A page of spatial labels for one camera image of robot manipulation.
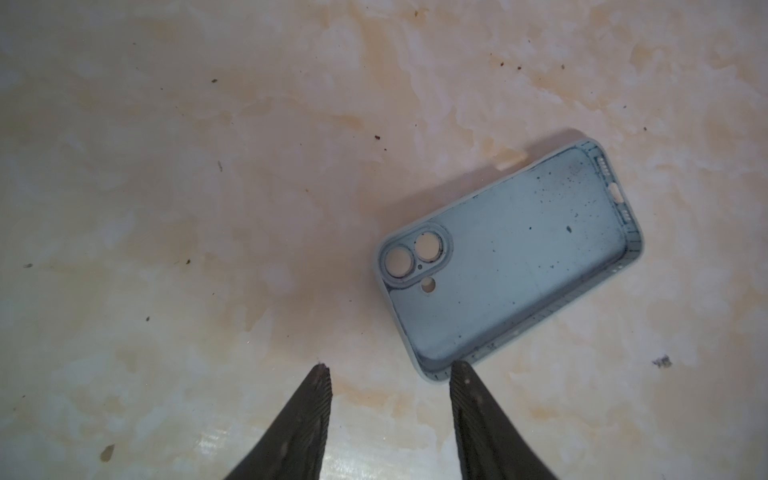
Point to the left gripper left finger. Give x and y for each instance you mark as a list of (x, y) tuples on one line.
[(293, 446)]

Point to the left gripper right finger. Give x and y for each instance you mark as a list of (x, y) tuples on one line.
[(488, 444)]

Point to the light blue case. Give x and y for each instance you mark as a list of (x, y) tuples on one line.
[(469, 278)]

